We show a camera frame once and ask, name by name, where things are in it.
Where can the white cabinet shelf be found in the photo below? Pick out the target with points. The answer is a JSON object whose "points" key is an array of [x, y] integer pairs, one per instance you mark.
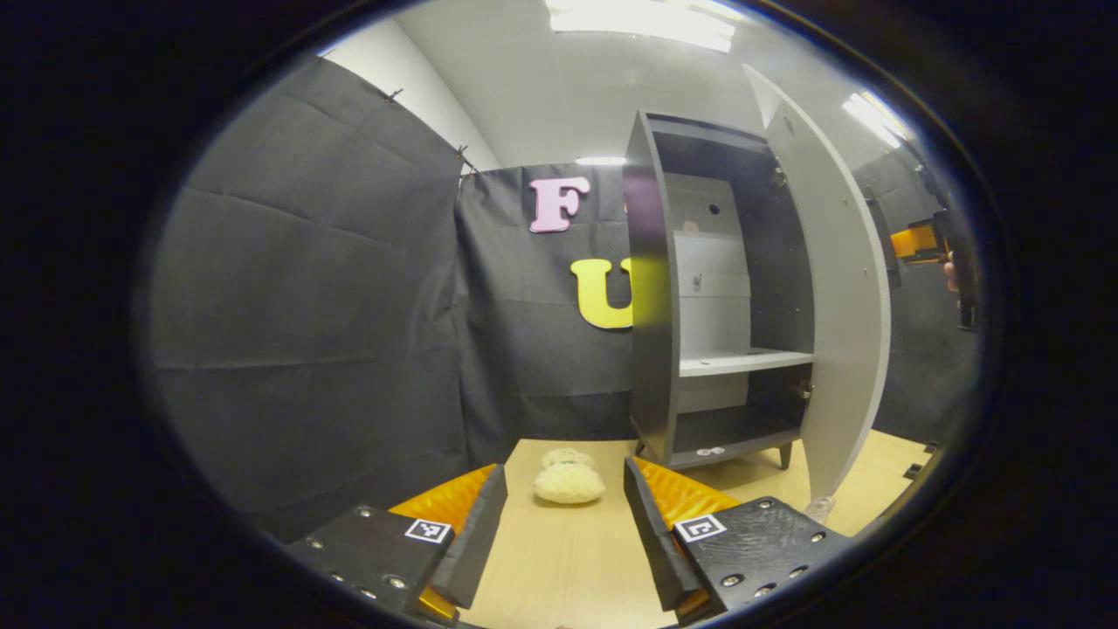
{"points": [[742, 361]]}

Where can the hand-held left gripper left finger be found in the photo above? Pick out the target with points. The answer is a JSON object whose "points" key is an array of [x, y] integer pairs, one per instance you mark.
{"points": [[476, 546]]}

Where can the metal door hinge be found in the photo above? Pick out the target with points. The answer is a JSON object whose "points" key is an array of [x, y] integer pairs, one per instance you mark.
{"points": [[776, 176], [801, 390]]}

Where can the cream plush toy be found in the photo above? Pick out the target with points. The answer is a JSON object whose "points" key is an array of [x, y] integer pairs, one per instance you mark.
{"points": [[568, 483]]}

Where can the large ceiling light panel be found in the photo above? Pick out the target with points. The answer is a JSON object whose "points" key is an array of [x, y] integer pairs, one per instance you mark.
{"points": [[638, 22]]}

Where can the black backdrop cloth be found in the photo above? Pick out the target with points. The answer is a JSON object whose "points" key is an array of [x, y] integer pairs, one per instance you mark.
{"points": [[306, 306]]}

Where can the dark grey cabinet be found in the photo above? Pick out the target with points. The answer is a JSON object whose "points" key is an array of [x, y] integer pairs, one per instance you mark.
{"points": [[651, 349]]}

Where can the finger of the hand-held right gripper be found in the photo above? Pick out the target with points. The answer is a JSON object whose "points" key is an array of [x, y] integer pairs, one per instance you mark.
{"points": [[913, 243]]}

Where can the small ceiling light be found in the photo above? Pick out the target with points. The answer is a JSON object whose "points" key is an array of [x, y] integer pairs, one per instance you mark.
{"points": [[601, 161]]}

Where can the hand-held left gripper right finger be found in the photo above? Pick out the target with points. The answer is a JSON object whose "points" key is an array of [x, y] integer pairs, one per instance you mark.
{"points": [[651, 542]]}

